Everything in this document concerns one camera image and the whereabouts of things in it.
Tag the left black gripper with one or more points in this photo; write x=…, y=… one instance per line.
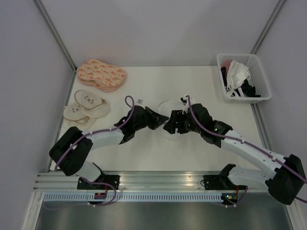
x=157, y=120

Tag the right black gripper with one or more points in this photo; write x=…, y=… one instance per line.
x=176, y=116

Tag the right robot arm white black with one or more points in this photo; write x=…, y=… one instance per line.
x=283, y=177

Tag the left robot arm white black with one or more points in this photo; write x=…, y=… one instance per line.
x=70, y=152

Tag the orange patterned laundry bags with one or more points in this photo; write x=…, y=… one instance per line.
x=103, y=76

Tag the beige bag top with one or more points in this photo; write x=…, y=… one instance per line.
x=87, y=100

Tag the white bra in basket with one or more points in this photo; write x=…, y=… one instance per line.
x=236, y=75

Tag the pink garment in basket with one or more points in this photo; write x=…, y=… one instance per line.
x=226, y=64

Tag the black garment in basket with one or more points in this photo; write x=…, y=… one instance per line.
x=246, y=90

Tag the white plastic basket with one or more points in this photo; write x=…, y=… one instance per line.
x=258, y=77

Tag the aluminium rail front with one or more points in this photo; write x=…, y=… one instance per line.
x=128, y=181

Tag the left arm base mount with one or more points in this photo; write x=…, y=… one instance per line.
x=103, y=182

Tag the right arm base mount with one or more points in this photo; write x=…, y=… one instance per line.
x=213, y=182

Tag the white slotted cable duct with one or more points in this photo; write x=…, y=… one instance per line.
x=134, y=197

